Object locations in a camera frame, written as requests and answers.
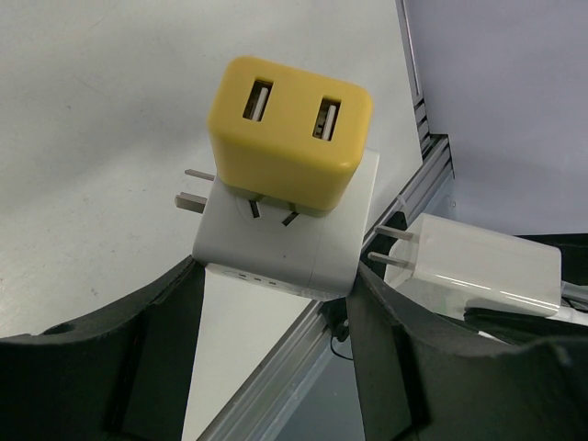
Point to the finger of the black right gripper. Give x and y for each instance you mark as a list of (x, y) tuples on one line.
[(571, 320)]

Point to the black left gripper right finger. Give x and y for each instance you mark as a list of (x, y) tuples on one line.
[(422, 377)]

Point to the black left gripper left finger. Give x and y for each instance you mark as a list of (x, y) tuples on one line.
[(122, 372)]

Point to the white USB charger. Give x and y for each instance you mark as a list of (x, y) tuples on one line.
[(450, 267)]

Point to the white cube socket adapter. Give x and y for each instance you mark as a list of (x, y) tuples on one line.
[(274, 247)]

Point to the yellow dual USB charger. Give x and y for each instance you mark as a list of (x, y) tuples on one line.
[(287, 134)]

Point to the aluminium front rail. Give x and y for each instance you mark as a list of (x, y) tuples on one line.
[(304, 388)]

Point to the aluminium rail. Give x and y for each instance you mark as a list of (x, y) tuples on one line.
[(414, 80), (304, 388)]

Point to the aluminium right rail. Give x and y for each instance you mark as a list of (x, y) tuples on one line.
[(414, 80)]

